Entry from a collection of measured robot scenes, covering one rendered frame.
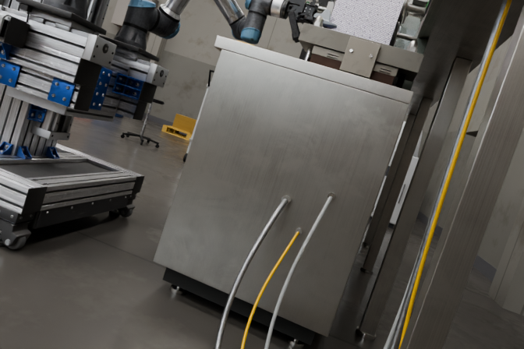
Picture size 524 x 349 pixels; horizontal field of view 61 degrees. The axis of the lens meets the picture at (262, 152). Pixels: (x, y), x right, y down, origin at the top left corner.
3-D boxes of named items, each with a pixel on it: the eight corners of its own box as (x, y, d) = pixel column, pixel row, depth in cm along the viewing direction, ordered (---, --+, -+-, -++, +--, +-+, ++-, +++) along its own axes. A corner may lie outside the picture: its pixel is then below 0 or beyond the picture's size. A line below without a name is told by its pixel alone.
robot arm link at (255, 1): (246, 14, 177) (253, -7, 176) (272, 20, 174) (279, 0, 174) (241, 7, 169) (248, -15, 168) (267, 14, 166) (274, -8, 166)
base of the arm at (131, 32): (107, 37, 203) (113, 17, 202) (123, 46, 218) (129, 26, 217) (136, 47, 200) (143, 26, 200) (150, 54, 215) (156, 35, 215)
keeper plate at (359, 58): (339, 70, 144) (350, 37, 143) (369, 79, 142) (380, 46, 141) (338, 68, 141) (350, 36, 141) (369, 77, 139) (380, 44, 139)
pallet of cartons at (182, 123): (224, 149, 869) (230, 131, 867) (215, 149, 797) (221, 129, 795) (173, 132, 882) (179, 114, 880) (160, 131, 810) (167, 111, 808)
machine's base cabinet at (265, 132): (281, 210, 397) (312, 119, 392) (350, 236, 382) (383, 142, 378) (142, 287, 152) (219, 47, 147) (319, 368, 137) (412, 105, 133)
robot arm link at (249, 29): (251, 46, 180) (260, 20, 180) (260, 44, 170) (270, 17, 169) (234, 39, 177) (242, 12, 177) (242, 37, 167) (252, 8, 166)
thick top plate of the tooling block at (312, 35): (304, 51, 163) (309, 35, 163) (412, 82, 154) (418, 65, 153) (298, 39, 147) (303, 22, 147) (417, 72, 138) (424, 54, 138)
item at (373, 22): (321, 44, 166) (338, -4, 165) (383, 61, 160) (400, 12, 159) (321, 44, 165) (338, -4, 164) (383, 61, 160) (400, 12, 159)
